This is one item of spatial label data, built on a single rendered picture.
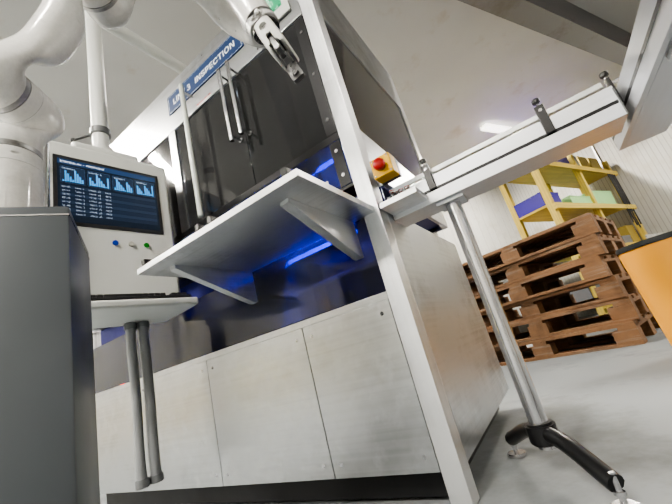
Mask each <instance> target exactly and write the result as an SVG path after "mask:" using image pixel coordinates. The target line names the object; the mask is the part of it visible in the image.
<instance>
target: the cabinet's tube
mask: <svg viewBox="0 0 672 504"><path fill-rule="evenodd" d="M85 26H86V44H87V62H88V81H89V99H90V118H91V127H90V128H89V134H87V135H84V136H81V137H77V138H71V139H70V141H71V142H73V141H77V140H80V139H84V138H87V137H91V138H92V146H96V147H100V148H104V149H108V150H112V151H113V149H112V148H111V147H110V139H111V131H110V129H109V126H108V112H107V99H106V85H105V71H104V57H103V43H102V29H101V26H100V25H98V24H97V23H96V22H95V21H94V20H93V19H92V18H91V17H90V16H89V14H88V13H87V12H86V11H85Z"/></svg>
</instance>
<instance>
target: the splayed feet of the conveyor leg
mask: <svg viewBox="0 0 672 504"><path fill-rule="evenodd" d="M547 419H548V422H546V423H544V424H539V425H531V424H529V422H524V423H520V424H518V425H516V426H515V427H514V428H512V429H511V430H510V431H507V433H506V435H505V440H506V442H507V443H508V444H509V445H510V446H511V447H512V448H513V450H510V451H509V452H508V453H507V455H508V457H509V458H511V459H520V458H523V457H525V456H526V455H527V452H526V451H525V450H524V449H517V446H518V445H517V444H519V443H520V442H522V441H523V440H525V439H527V438H529V440H530V443H531V444H532V445H534V446H535V447H540V448H547V447H553V446H555V447H556V448H558V449H559V450H561V451H562V452H563V453H565V454H566V455H567V456H569V457H570V458H571V459H572V460H573V461H575V462H576V463H577V464H578V465H579V466H580V467H582V468H583V469H584V470H585V471H586V472H587V473H589V474H590V475H591V476H592V477H593V478H594V479H596V480H597V481H598V482H599V483H600V484H602V485H603V486H604V487H605V488H606V489H607V490H609V491H610V492H613V494H614V496H616V497H618V499H617V500H614V501H612V502H611V503H610V504H640V503H639V502H637V501H635V500H631V499H626V496H627V492H626V491H625V490H623V489H622V488H623V487H624V482H625V480H624V479H623V477H622V476H621V475H620V474H619V473H617V472H616V471H615V470H614V469H612V468H611V467H610V466H608V465H607V464H606V463H605V462H603V461H602V460H601V459H599V458H598V457H597V456H595V455H594V454H593V453H592V452H590V451H589V450H588V449H586V448H585V447H584V446H583V445H581V444H580V443H579V442H577V441H576V440H574V439H573V438H571V437H570V436H568V435H566V434H565V433H563V432H561V431H559V430H558V428H557V426H556V423H555V421H553V420H552V419H549V418H547Z"/></svg>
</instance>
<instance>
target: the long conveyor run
mask: <svg viewBox="0 0 672 504"><path fill-rule="evenodd" d="M671 45H672V0H641V1H640V5H639V8H638V12H637V16H636V19H635V23H634V27H633V30H632V34H631V38H630V41H629V45H628V49H627V52H626V56H625V60H624V63H623V67H622V71H621V74H620V77H618V78H616V79H614V80H612V81H611V79H610V77H608V75H609V73H608V72H607V71H603V72H601V73H600V74H599V78H600V79H604V80H605V81H604V84H605V85H606V87H609V86H612V87H613V88H614V89H615V91H616V93H617V94H618V96H619V97H620V99H621V101H622V102H623V104H624V106H625V107H626V109H627V111H628V112H629V114H628V116H627V119H626V122H625V124H624V127H623V130H622V132H621V133H619V134H617V135H614V136H612V137H611V138H612V140H613V142H614V143H615V145H616V147H617V149H618V150H619V151H620V150H622V149H625V148H627V147H630V146H632V145H634V144H637V143H639V142H642V141H644V140H646V139H649V138H651V137H653V136H656V135H658V134H661V133H663V132H665V131H667V130H668V128H669V126H670V125H671V123H672V60H670V61H669V60H668V59H667V57H666V56H667V54H668V51H669V49H670V47H671ZM618 81H619V82H618ZM616 82H618V85H617V89H616V87H615V86H614V83H616Z"/></svg>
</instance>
